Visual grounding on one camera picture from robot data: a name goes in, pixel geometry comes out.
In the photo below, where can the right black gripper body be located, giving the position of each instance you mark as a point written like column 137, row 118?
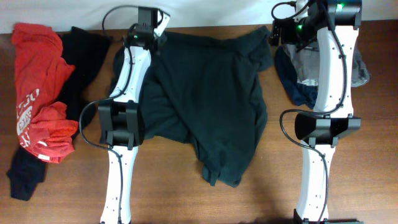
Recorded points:
column 290, row 31

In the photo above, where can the dark green Nike t-shirt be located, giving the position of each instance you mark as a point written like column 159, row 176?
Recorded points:
column 206, row 92

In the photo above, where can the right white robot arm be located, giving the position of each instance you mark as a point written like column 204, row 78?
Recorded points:
column 335, row 26

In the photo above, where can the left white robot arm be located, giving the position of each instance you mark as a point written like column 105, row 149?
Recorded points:
column 122, row 126

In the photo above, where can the folded grey t-shirt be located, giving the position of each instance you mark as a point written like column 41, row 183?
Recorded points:
column 307, row 65

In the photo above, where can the black t-shirt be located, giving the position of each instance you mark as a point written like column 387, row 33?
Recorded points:
column 87, row 53

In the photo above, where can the folded navy blue t-shirt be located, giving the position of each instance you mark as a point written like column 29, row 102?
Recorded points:
column 298, row 93

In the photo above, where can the red printed t-shirt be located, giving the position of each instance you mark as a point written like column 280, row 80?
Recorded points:
column 40, row 73

